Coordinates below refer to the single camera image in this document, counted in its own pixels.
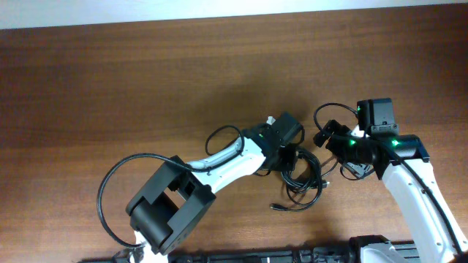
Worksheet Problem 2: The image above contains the black micro USB cable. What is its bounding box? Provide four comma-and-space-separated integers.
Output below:
269, 156, 325, 213

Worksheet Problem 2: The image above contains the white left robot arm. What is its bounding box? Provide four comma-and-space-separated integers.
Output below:
126, 113, 304, 262

